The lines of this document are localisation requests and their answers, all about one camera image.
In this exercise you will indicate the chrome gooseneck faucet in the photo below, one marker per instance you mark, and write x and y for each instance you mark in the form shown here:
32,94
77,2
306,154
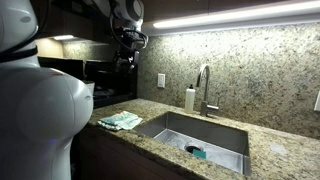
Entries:
204,108

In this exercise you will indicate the black sink drain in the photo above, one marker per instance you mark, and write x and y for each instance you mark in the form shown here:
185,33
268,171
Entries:
190,148

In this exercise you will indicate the white wall outlet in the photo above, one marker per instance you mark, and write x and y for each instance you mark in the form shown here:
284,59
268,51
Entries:
317,101
161,80

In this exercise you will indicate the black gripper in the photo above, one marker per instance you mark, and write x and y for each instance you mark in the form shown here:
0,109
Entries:
126,61

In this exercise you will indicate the teal and white towel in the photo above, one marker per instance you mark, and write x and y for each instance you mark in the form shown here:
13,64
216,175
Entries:
121,120

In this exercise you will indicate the white soap dispenser bottle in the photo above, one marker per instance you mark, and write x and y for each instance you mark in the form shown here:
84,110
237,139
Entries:
190,100

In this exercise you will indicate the teal sponge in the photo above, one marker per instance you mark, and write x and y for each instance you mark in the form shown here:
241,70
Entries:
199,154

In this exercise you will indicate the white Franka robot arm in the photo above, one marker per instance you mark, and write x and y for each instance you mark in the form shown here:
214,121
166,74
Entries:
40,110

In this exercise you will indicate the stainless steel sink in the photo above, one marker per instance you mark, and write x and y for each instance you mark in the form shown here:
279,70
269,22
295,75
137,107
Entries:
206,133

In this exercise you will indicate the under-cabinet light strip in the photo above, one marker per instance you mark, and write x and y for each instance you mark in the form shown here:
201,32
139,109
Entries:
233,14

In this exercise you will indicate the range hood light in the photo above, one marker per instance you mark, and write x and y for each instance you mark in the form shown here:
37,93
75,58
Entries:
63,37

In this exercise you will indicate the white plastic pitcher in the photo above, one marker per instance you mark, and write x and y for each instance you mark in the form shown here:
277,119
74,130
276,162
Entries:
90,88

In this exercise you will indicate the dark wood lower cabinet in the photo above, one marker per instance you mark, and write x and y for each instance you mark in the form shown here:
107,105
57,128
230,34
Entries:
116,156

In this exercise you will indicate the dark range hood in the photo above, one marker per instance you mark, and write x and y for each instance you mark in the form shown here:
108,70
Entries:
66,20

